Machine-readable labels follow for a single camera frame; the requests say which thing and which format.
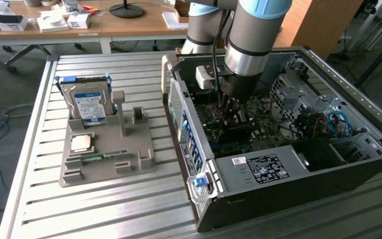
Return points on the grey power supply unit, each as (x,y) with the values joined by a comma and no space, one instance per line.
(266,169)

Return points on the white booklet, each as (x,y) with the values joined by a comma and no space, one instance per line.
(174,22)

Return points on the white box with black lid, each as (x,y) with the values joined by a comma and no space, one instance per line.
(9,23)

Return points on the small white box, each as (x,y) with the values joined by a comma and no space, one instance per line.
(77,21)

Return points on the brown cardboard box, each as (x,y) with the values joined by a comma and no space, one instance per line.
(181,8)

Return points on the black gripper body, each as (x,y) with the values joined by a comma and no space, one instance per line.
(241,85)

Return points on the wooden desk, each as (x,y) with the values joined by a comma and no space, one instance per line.
(127,27)

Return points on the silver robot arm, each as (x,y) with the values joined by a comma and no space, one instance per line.
(250,37)

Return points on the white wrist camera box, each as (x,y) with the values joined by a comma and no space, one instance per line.
(205,78)

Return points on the silver CPU chip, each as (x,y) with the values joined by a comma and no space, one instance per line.
(81,143)

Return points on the grey plastic parts rack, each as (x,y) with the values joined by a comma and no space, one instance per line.
(110,171)

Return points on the black round lamp base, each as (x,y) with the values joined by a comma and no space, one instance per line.
(126,11)

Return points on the white box with tape roll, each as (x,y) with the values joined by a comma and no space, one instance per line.
(51,23)

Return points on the open black PC case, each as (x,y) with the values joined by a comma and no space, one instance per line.
(277,204)

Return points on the blue case latch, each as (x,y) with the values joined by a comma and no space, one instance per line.
(199,181)

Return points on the green RAM stick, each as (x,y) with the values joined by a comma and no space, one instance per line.
(94,156)

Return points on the blue expansion slot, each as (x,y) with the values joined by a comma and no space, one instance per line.
(214,145)

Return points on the hard disk in blue caddy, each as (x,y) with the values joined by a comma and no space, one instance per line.
(83,99)

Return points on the green motherboard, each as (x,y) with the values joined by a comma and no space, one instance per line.
(263,124)

